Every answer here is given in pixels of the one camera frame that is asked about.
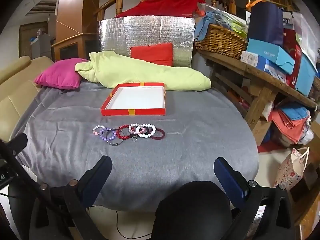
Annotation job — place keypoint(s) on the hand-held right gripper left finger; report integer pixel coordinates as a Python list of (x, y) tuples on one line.
[(96, 180)]

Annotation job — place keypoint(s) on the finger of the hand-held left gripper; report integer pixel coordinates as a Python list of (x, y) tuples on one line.
[(17, 141)]

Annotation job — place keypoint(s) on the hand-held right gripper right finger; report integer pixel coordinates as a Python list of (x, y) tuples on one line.
[(228, 180)]

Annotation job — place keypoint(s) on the silver metal bangle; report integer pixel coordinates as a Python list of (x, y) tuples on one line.
[(115, 144)]

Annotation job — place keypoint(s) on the dark red bangle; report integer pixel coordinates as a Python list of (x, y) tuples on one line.
[(160, 136)]

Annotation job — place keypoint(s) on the red cardboard box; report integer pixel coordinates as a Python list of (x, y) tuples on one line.
[(135, 111)]

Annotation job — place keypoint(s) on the beige sofa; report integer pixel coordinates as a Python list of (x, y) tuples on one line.
[(15, 100)]

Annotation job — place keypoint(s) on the black chair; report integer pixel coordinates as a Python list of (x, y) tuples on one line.
[(190, 210)]

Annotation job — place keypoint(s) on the grey blanket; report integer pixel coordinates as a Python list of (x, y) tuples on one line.
[(175, 155)]

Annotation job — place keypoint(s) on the floral paper gift bag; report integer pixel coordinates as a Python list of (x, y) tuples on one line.
[(290, 172)]

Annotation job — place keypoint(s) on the pink pillow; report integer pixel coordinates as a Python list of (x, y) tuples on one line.
[(60, 75)]

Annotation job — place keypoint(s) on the stack of coral cloths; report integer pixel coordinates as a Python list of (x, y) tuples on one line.
[(287, 125)]

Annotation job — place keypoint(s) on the wooden bench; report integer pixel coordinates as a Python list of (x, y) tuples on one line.
[(260, 90)]

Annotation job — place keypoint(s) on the light green blanket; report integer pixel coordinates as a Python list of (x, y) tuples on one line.
[(150, 75)]

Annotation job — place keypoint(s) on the white patterned box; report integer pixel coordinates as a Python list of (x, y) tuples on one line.
[(250, 58)]

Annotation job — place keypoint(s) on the blue storage bin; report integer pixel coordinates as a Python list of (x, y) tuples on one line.
[(306, 75)]

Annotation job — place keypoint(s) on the blue cardboard box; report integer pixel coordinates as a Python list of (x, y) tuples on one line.
[(270, 52)]

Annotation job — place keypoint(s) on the wicker basket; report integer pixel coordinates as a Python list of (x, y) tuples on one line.
[(220, 41)]

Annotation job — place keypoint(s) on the red gift box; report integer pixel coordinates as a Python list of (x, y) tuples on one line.
[(292, 55)]

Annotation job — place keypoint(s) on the blue cloth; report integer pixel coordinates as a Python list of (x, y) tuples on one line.
[(202, 30)]

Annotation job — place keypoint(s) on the silver foil insulated box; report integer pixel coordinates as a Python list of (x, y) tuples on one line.
[(145, 30)]

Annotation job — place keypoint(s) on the clear plastic bag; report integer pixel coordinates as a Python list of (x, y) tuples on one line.
[(232, 21)]

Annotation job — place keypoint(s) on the navy blue bag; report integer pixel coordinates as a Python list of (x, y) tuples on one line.
[(265, 22)]

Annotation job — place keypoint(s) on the clear plastic storage box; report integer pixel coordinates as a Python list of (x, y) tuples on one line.
[(303, 30)]

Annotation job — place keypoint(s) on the red cloth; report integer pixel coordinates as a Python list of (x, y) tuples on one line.
[(165, 5)]

